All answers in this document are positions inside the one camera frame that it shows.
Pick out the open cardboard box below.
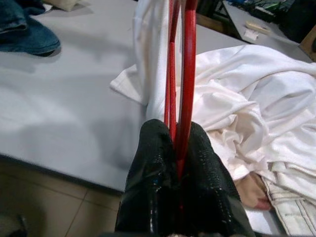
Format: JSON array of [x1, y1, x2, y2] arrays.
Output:
[[197, 13, 237, 38]]

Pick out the blue denim jeans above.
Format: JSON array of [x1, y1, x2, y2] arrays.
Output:
[[0, 0, 62, 57]]

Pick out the grey work table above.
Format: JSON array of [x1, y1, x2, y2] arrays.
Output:
[[221, 0, 316, 64]]

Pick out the white t-shirt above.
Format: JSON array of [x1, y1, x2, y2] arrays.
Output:
[[110, 0, 316, 188]]

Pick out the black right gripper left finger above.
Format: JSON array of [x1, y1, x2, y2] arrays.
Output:
[[115, 118, 181, 237]]

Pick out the cream cloth bundle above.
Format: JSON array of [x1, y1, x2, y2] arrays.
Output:
[[45, 0, 84, 12]]

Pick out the green cable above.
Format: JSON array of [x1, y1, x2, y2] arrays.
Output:
[[254, 0, 282, 10]]

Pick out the beige remote control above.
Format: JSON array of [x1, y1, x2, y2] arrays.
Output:
[[245, 21, 272, 33]]

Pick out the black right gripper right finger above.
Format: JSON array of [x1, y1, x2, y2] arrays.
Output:
[[182, 121, 256, 237]]

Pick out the cream denim jeans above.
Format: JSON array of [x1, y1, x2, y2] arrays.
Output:
[[234, 170, 316, 237]]

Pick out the red plastic hanger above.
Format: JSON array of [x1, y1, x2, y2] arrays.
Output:
[[162, 0, 198, 223]]

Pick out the black electronic device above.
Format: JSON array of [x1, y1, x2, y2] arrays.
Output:
[[254, 4, 277, 18]]

